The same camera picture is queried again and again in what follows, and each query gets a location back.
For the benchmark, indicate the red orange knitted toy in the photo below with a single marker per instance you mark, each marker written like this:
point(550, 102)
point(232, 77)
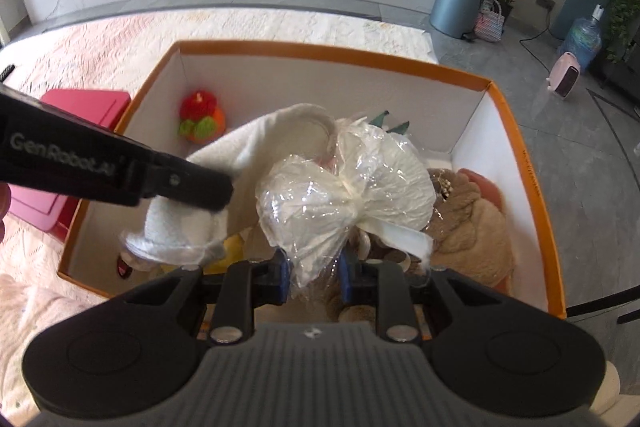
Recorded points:
point(200, 112)

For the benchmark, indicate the orange cardboard box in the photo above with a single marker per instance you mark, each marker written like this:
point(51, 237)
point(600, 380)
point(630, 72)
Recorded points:
point(320, 82)

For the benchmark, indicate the pink heater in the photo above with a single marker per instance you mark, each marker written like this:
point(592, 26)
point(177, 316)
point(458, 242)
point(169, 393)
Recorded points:
point(565, 74)

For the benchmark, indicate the blue water jug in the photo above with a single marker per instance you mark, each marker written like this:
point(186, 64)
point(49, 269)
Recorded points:
point(582, 39)

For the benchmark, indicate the black remote control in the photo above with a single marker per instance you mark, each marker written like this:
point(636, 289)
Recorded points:
point(6, 73)

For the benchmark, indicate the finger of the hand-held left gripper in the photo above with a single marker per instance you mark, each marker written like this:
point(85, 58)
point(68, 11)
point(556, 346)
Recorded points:
point(190, 182)

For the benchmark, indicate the lace tablecloth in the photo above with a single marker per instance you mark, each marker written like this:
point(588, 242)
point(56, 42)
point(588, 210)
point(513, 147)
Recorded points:
point(250, 27)

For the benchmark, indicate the person's left hand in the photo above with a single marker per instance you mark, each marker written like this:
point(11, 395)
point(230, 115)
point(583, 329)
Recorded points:
point(3, 212)

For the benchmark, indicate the brown plush toy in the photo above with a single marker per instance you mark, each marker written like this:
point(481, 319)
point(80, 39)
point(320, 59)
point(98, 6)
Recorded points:
point(475, 227)

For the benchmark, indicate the clear plastic bag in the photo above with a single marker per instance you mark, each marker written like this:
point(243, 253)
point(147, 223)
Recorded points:
point(395, 125)

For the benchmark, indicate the woven handbag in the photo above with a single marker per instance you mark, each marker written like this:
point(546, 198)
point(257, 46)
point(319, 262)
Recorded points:
point(489, 24)

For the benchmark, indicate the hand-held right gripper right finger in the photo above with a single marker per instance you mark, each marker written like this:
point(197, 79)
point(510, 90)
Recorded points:
point(346, 284)

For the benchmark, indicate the white towel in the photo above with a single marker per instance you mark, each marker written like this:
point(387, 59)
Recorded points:
point(250, 147)

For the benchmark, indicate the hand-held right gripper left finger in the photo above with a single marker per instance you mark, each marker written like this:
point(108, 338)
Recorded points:
point(284, 279)

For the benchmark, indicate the white plastic bag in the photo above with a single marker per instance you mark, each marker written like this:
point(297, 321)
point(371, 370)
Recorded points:
point(300, 217)

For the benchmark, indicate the pink red box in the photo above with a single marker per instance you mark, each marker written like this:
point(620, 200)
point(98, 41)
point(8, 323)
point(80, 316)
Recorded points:
point(90, 107)

